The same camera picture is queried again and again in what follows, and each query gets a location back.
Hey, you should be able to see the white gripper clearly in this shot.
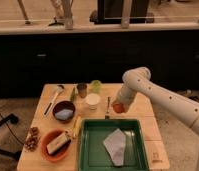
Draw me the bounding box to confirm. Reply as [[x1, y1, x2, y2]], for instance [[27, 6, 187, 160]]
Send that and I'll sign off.
[[114, 84, 137, 109]]

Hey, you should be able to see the red orange apple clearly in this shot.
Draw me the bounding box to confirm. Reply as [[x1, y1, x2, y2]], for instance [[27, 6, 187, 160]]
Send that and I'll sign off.
[[113, 103, 125, 113]]

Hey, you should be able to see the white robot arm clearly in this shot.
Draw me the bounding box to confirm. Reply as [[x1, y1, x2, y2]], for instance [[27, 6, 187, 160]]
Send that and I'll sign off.
[[114, 67, 199, 171]]

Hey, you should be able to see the green plastic tray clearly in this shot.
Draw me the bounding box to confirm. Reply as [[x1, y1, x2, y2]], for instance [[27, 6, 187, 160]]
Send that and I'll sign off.
[[78, 119, 149, 171]]

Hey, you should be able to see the metal fork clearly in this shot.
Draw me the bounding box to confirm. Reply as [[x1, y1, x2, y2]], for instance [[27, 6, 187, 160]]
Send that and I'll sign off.
[[105, 97, 111, 119]]

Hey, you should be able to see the green translucent cup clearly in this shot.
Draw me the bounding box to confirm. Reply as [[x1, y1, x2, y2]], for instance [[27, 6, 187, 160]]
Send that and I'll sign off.
[[90, 80, 102, 93]]

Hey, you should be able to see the white cup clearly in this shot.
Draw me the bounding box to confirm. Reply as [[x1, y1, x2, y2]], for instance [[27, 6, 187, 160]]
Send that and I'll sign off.
[[85, 93, 100, 110]]

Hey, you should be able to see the small metal cup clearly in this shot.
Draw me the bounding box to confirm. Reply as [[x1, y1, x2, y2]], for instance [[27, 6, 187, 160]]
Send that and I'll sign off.
[[77, 83, 87, 98]]

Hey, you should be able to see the grey folded cloth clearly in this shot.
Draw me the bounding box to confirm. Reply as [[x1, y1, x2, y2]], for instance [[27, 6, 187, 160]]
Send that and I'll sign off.
[[103, 129, 126, 166]]

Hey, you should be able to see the green chili pepper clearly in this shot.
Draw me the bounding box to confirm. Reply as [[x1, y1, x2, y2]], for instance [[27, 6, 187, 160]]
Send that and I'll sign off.
[[70, 87, 76, 102]]

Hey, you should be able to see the yellow banana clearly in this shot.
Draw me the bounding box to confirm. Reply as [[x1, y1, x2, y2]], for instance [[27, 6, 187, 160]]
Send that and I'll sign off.
[[72, 116, 82, 139]]

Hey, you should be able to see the dark purple bowl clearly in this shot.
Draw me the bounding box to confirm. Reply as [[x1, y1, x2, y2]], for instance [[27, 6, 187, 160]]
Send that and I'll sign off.
[[52, 101, 76, 122]]

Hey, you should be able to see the tan block sponge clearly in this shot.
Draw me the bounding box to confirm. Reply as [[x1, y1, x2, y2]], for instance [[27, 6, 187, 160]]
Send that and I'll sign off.
[[47, 132, 70, 155]]

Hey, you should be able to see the orange bowl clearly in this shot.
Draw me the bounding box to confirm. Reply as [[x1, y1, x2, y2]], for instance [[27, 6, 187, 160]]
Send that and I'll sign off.
[[41, 130, 71, 162]]

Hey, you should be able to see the brown nut cluster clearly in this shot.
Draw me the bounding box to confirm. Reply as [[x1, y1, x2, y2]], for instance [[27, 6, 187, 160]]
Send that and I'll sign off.
[[25, 127, 39, 151]]

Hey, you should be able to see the black stand base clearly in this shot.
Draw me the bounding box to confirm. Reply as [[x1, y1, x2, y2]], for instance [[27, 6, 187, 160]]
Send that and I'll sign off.
[[0, 112, 23, 161]]

